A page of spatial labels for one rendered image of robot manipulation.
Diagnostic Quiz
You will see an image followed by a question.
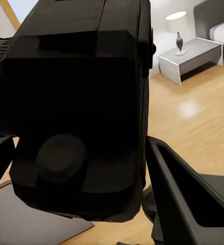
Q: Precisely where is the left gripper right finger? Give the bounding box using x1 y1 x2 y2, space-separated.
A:
145 136 224 245

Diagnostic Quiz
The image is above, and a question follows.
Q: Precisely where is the camera tripod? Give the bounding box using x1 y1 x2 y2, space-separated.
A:
116 174 224 245

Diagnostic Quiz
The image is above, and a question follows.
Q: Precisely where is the digital camera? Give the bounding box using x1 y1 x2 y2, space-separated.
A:
0 0 156 223

